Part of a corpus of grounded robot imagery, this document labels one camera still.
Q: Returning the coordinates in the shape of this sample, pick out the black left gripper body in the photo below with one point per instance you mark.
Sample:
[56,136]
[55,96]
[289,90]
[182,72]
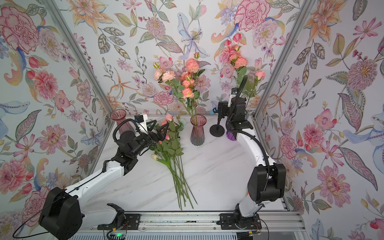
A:
[143,141]

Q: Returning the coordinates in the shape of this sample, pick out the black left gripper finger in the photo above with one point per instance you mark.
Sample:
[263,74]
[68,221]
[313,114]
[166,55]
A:
[162,131]
[151,127]

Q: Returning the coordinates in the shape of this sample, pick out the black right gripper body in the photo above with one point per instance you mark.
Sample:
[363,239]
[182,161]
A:
[228,112]

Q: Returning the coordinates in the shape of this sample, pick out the light pink rose stem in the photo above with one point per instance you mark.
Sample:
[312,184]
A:
[252,83]

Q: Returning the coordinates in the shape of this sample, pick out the coral pink rose spray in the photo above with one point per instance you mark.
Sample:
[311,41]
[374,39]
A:
[190,96]

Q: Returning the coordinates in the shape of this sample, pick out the pale pink peony stem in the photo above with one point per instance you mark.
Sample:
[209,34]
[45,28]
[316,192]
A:
[169,79]

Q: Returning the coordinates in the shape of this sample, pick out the coral carnation spray stem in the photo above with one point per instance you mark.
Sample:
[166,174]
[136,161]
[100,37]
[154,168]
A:
[234,65]

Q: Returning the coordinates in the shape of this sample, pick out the coral pink carnation stem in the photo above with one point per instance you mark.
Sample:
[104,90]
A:
[194,72]

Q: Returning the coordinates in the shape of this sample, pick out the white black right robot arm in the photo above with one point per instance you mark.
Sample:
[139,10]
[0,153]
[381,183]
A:
[267,181]

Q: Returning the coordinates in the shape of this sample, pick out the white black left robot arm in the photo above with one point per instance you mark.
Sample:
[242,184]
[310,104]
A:
[64,212]

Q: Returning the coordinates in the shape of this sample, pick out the bunch of artificial flowers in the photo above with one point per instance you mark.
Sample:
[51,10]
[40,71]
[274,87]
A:
[169,152]

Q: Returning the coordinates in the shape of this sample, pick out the blue purple glass vase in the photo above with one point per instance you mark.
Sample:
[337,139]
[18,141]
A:
[232,135]

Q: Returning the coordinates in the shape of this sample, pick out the pink ribbed glass vase left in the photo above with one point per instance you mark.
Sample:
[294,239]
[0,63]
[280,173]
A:
[119,115]

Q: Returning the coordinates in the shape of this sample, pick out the pink ribbed glass vase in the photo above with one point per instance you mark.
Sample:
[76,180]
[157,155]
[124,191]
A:
[119,115]
[198,134]

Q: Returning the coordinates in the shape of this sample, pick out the pink ribbed glass vase centre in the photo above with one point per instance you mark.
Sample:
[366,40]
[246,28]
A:
[198,134]

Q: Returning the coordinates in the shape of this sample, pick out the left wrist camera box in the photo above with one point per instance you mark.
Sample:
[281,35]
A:
[141,122]

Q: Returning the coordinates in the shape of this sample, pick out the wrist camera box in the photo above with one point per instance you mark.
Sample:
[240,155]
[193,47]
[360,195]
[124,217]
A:
[234,93]
[141,122]

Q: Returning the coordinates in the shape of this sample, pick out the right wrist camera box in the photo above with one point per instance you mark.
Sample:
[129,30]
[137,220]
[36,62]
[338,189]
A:
[234,93]

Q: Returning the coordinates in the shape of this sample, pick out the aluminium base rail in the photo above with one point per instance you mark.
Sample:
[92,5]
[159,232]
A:
[264,225]

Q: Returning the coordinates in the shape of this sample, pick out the right corner aluminium post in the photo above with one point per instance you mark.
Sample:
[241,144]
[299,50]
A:
[281,60]

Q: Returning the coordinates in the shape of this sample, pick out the corner aluminium post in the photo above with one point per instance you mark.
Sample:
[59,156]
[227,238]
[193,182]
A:
[64,29]
[281,60]

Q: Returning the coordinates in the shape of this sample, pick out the left corner aluminium post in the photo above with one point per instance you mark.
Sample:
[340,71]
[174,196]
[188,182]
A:
[64,29]

